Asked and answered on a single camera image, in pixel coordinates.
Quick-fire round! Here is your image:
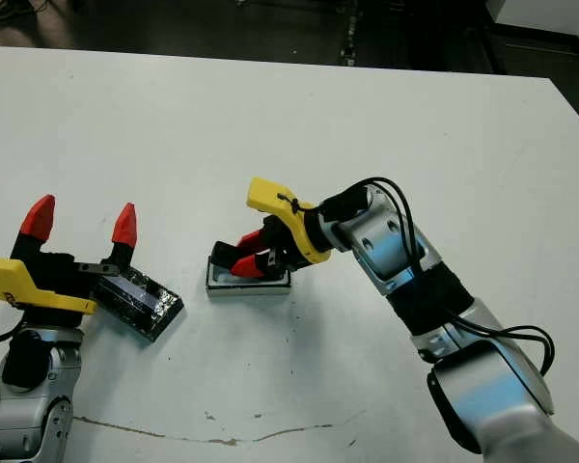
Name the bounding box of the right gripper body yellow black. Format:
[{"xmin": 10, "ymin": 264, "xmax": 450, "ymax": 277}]
[{"xmin": 246, "ymin": 177, "xmax": 335, "ymax": 272}]

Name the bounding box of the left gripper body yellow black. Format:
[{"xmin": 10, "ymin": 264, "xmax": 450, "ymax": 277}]
[{"xmin": 0, "ymin": 250, "xmax": 132, "ymax": 335}]

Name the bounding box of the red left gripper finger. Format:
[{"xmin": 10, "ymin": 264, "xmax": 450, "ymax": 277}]
[
  {"xmin": 10, "ymin": 193, "xmax": 58, "ymax": 261},
  {"xmin": 100, "ymin": 202, "xmax": 140, "ymax": 270}
]

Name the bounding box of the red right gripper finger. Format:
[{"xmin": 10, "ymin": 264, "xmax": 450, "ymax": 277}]
[
  {"xmin": 230, "ymin": 254, "xmax": 275, "ymax": 281},
  {"xmin": 238, "ymin": 229, "xmax": 275, "ymax": 251}
]

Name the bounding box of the black box with white insert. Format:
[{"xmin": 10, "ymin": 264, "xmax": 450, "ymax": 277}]
[{"xmin": 205, "ymin": 240, "xmax": 293, "ymax": 298}]

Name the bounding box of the white cabinet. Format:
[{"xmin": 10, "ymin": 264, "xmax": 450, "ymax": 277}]
[{"xmin": 484, "ymin": 0, "xmax": 579, "ymax": 44}]

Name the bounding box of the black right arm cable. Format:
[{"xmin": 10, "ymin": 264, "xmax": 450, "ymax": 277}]
[{"xmin": 351, "ymin": 177, "xmax": 557, "ymax": 377}]

